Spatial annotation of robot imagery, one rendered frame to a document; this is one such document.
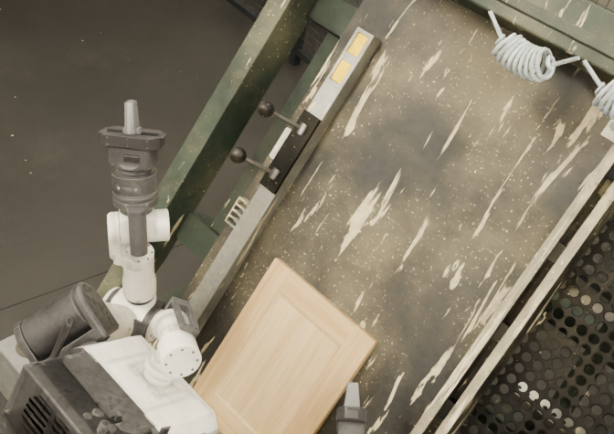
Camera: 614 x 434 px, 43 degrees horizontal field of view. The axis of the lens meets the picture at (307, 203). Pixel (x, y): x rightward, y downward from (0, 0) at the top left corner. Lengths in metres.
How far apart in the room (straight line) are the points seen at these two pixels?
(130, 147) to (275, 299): 0.53
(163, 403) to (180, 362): 0.08
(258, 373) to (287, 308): 0.17
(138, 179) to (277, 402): 0.62
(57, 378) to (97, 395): 0.07
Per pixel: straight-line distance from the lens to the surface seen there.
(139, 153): 1.51
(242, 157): 1.74
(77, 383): 1.34
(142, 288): 1.70
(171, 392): 1.40
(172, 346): 1.31
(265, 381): 1.83
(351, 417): 1.48
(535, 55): 1.46
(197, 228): 2.01
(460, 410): 1.58
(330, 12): 1.93
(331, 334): 1.74
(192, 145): 1.95
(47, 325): 1.50
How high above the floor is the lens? 2.45
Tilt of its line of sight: 38 degrees down
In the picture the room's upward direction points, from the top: 13 degrees clockwise
